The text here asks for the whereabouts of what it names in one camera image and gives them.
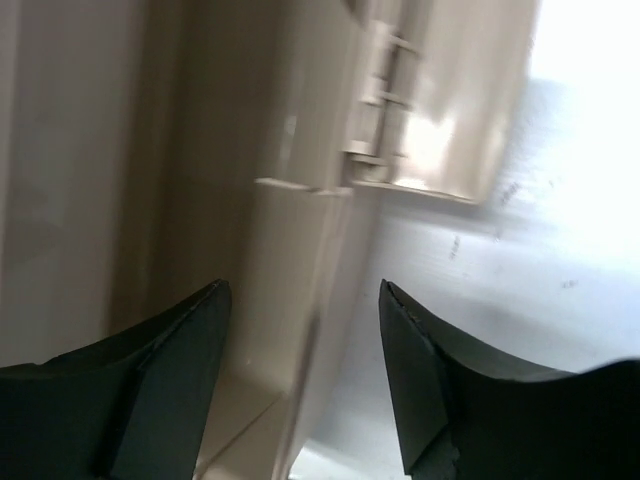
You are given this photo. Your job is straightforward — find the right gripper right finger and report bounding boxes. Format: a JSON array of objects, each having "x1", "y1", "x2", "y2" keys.
[{"x1": 378, "y1": 281, "x2": 639, "y2": 479}]

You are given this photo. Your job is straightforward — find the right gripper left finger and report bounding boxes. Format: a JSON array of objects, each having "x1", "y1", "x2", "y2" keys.
[{"x1": 1, "y1": 280, "x2": 231, "y2": 479}]

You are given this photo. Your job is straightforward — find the beige plastic toolbox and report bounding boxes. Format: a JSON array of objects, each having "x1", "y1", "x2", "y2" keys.
[{"x1": 1, "y1": 1, "x2": 539, "y2": 479}]

